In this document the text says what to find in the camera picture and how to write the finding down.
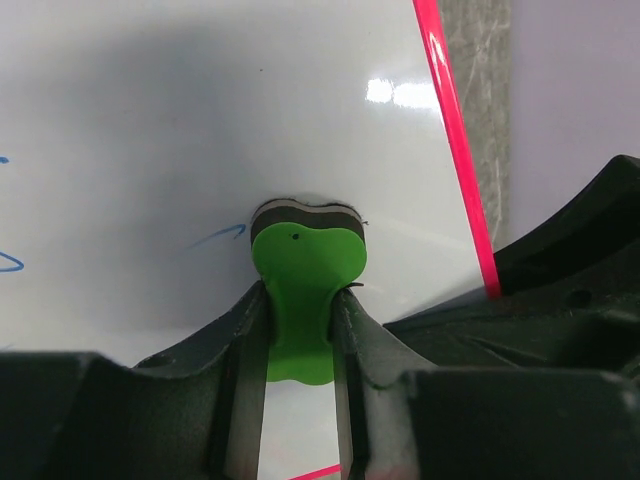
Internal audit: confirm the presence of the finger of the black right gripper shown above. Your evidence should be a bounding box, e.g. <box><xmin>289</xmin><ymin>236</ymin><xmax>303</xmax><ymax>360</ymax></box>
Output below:
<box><xmin>386</xmin><ymin>288</ymin><xmax>639</xmax><ymax>373</ymax></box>
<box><xmin>492</xmin><ymin>155</ymin><xmax>639</xmax><ymax>320</ymax></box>

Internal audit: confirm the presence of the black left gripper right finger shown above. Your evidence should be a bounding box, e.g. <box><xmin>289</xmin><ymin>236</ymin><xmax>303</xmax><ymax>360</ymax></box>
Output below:
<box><xmin>331</xmin><ymin>292</ymin><xmax>639</xmax><ymax>479</ymax></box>

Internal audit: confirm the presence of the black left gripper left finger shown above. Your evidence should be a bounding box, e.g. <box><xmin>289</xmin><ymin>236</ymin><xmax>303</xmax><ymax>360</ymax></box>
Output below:
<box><xmin>1</xmin><ymin>283</ymin><xmax>269</xmax><ymax>479</ymax></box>

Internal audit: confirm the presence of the green whiteboard eraser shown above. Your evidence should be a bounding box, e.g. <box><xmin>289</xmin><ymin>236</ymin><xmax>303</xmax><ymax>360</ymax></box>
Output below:
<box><xmin>250</xmin><ymin>198</ymin><xmax>367</xmax><ymax>386</ymax></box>

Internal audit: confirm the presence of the red framed whiteboard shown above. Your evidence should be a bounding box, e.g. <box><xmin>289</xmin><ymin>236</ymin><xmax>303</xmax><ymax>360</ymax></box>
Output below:
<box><xmin>1</xmin><ymin>1</ymin><xmax>499</xmax><ymax>479</ymax></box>

